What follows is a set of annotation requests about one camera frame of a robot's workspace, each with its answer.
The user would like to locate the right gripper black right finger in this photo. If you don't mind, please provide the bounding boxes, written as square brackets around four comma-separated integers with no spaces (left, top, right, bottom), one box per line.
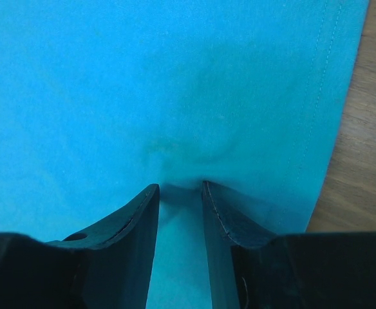
[202,182,376,308]

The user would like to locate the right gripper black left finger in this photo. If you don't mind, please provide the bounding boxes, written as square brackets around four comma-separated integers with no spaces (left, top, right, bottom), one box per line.
[0,184,160,308]

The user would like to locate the turquoise t shirt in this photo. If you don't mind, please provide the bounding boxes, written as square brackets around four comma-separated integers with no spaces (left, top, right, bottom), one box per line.
[0,1,368,308]

